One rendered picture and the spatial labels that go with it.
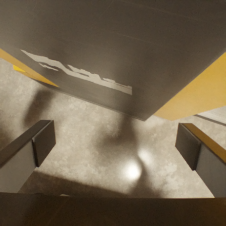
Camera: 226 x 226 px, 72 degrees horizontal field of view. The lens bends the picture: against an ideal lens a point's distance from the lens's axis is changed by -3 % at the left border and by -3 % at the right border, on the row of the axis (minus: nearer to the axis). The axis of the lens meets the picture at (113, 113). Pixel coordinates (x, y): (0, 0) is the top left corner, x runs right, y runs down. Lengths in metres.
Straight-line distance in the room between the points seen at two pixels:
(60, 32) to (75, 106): 0.80
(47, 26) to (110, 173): 0.83
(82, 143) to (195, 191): 0.66
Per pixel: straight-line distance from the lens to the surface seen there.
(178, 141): 0.17
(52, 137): 0.16
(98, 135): 0.92
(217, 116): 0.92
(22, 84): 1.18
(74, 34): 0.19
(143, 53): 0.17
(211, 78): 0.30
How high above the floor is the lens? 0.90
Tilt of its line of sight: 80 degrees down
